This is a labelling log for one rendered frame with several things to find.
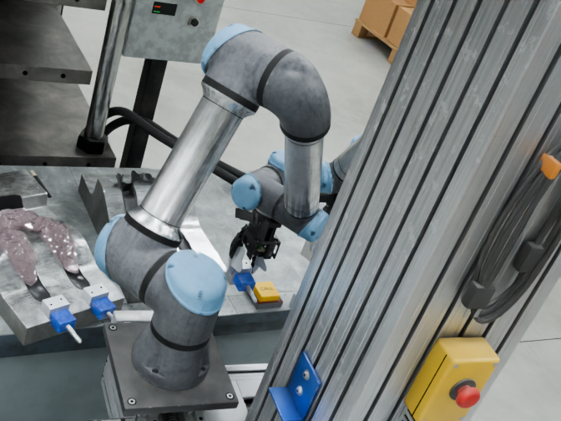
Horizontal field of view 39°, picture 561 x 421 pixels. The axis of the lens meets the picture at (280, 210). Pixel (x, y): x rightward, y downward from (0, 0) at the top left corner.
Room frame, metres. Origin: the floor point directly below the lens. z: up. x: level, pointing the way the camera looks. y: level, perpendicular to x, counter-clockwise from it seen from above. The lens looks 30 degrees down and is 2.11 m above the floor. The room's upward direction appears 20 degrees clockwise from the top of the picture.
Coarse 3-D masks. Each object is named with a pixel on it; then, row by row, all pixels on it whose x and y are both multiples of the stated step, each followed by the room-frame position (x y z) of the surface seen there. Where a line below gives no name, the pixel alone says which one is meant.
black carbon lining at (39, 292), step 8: (0, 200) 1.62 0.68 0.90; (8, 200) 1.64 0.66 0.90; (16, 200) 1.65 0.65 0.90; (0, 208) 1.63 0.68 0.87; (8, 208) 1.64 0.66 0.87; (16, 208) 1.65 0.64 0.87; (72, 272) 1.51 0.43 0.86; (80, 272) 1.52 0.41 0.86; (72, 280) 1.49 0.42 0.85; (80, 280) 1.50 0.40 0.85; (32, 288) 1.41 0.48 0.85; (40, 288) 1.42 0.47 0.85; (80, 288) 1.47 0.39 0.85; (40, 296) 1.40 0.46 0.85; (48, 296) 1.41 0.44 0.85
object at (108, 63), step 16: (112, 0) 2.20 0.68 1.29; (128, 0) 2.20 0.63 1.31; (112, 16) 2.19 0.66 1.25; (128, 16) 2.21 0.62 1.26; (112, 32) 2.19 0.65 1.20; (112, 48) 2.19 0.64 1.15; (112, 64) 2.20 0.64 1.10; (96, 80) 2.20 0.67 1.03; (112, 80) 2.21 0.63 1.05; (96, 96) 2.19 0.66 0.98; (96, 112) 2.19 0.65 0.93; (96, 128) 2.19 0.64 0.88; (80, 144) 2.19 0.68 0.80; (96, 144) 2.19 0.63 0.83
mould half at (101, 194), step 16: (96, 176) 1.95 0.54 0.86; (112, 176) 1.98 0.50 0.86; (128, 176) 2.01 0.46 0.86; (80, 192) 1.92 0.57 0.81; (96, 192) 1.82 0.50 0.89; (112, 192) 1.80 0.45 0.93; (144, 192) 1.85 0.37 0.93; (96, 208) 1.80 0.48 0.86; (112, 208) 1.76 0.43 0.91; (192, 208) 1.90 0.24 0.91; (96, 224) 1.78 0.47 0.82; (192, 224) 1.85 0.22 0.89; (192, 240) 1.78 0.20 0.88; (208, 240) 1.81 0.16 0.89
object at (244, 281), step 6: (246, 264) 1.67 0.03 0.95; (228, 270) 1.66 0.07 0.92; (246, 270) 1.65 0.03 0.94; (228, 276) 1.65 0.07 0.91; (234, 276) 1.63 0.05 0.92; (240, 276) 1.63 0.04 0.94; (246, 276) 1.64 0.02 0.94; (252, 276) 1.65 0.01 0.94; (234, 282) 1.63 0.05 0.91; (240, 282) 1.61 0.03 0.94; (246, 282) 1.61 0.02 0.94; (252, 282) 1.62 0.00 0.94; (240, 288) 1.60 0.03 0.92; (246, 288) 1.61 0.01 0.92; (252, 288) 1.62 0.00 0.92; (252, 294) 1.59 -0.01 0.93
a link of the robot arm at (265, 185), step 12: (264, 168) 1.59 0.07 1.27; (240, 180) 1.51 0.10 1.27; (252, 180) 1.51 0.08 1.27; (264, 180) 1.53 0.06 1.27; (276, 180) 1.57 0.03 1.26; (240, 192) 1.50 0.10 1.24; (252, 192) 1.49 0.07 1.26; (264, 192) 1.50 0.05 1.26; (276, 192) 1.51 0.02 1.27; (240, 204) 1.49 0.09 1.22; (252, 204) 1.48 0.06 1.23; (264, 204) 1.49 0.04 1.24
